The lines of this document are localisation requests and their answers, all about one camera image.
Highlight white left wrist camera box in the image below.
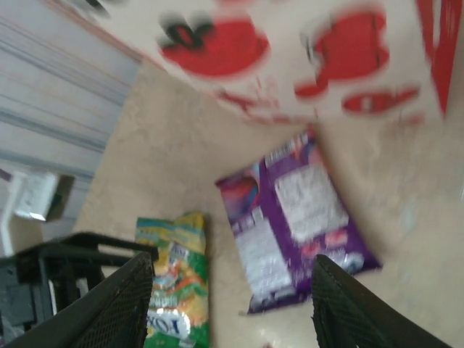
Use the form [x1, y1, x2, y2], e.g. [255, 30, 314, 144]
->
[12, 172, 75, 223]

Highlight white paper bag red prints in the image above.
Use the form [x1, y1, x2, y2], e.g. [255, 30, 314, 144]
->
[43, 0, 464, 128]

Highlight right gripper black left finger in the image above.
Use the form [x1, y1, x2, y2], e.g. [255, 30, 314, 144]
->
[3, 252, 155, 348]

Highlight green Fox's candy packet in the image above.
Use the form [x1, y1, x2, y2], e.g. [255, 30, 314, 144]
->
[136, 212, 211, 348]

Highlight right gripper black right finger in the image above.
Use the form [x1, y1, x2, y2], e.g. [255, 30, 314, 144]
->
[311, 253, 454, 348]

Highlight purple snack packet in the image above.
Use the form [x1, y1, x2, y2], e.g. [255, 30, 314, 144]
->
[215, 125, 381, 315]

